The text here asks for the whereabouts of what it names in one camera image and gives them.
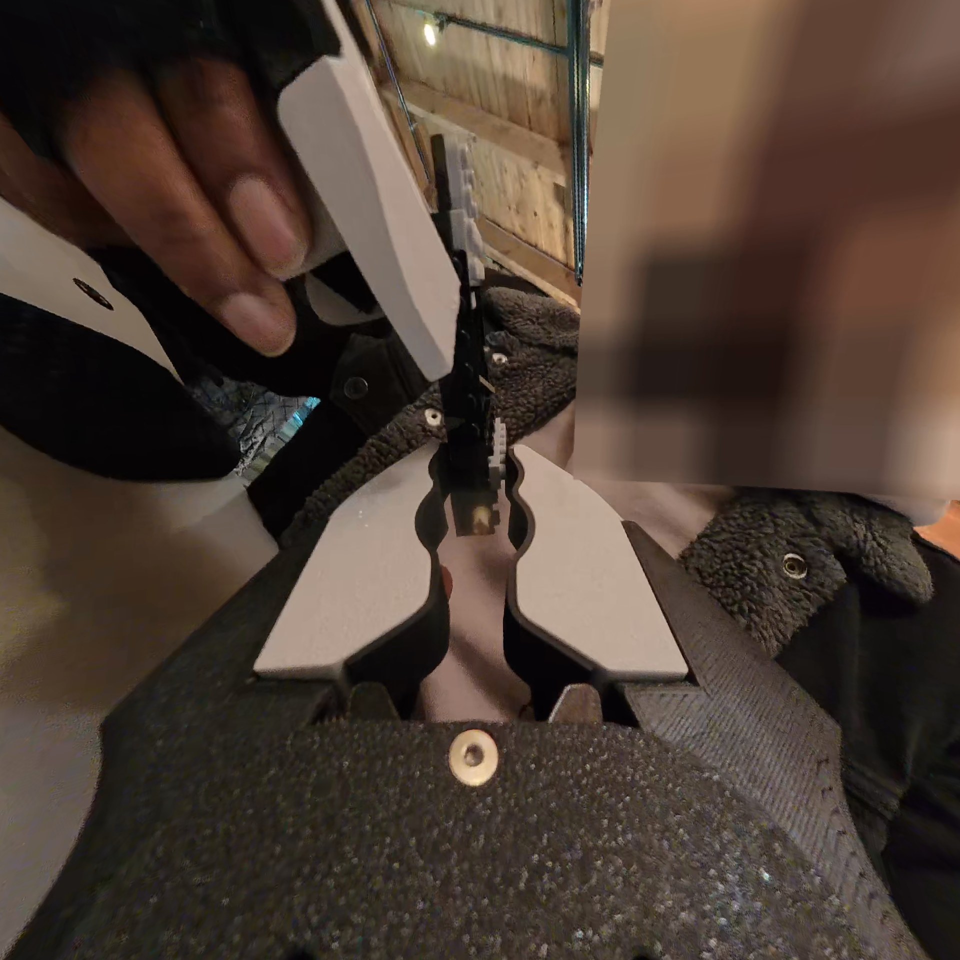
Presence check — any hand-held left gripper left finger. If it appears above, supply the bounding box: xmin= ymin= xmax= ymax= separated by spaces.
xmin=253 ymin=442 xmax=451 ymax=682

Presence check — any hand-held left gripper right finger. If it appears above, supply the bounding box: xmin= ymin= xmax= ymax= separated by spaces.
xmin=504 ymin=444 xmax=690 ymax=682

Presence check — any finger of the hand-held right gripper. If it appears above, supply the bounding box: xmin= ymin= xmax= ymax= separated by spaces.
xmin=277 ymin=56 xmax=462 ymax=384

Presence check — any black brick car chassis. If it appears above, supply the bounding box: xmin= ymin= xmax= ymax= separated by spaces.
xmin=431 ymin=135 xmax=505 ymax=538

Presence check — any person's right hand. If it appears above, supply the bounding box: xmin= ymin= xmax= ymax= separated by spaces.
xmin=0 ymin=0 xmax=314 ymax=359

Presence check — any green ceiling pipe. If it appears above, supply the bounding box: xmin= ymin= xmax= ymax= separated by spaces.
xmin=363 ymin=0 xmax=606 ymax=288

